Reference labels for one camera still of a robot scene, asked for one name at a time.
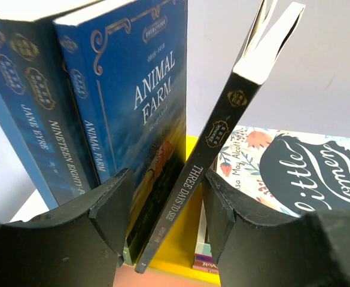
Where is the blue yellow wooden bookshelf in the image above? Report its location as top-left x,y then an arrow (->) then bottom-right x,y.
0,65 -> 223,287

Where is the Little Women floral book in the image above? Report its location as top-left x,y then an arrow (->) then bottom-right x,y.
204,125 -> 350,243

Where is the teal book in stack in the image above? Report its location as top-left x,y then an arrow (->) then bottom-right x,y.
194,242 -> 212,257

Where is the red pink bottom book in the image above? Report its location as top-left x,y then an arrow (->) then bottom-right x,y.
193,265 -> 219,274

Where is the Animal Farm blue book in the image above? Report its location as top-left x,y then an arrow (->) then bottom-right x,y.
54,1 -> 188,265

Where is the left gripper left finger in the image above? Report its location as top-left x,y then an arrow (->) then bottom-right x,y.
0,169 -> 134,286

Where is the Three Days to See book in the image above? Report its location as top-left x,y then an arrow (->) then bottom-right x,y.
135,1 -> 306,274

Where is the Jane Eyre blue book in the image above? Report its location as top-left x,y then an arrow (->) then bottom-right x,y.
0,30 -> 74,206

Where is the Nineteen Eighty-Four dark book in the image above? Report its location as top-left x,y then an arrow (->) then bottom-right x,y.
0,1 -> 99,204

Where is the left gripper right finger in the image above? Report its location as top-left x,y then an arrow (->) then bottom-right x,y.
203,170 -> 350,286

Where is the purple Roald Dahl book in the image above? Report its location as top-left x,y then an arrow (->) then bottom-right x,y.
193,254 -> 218,270

